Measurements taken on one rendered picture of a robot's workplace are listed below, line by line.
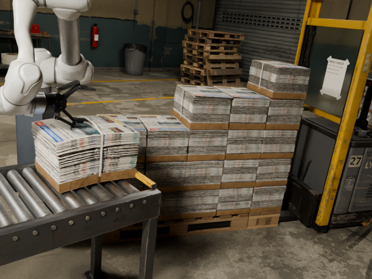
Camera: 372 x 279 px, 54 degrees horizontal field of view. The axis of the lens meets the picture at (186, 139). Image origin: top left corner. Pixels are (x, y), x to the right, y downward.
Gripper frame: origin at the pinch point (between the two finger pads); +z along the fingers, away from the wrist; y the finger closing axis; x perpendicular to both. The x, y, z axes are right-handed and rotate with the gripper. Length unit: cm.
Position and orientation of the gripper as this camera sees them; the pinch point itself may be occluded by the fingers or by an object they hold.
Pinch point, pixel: (90, 104)
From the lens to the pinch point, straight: 165.7
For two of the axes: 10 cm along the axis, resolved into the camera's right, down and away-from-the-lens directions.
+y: -1.9, 9.5, 2.6
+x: 6.3, 3.2, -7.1
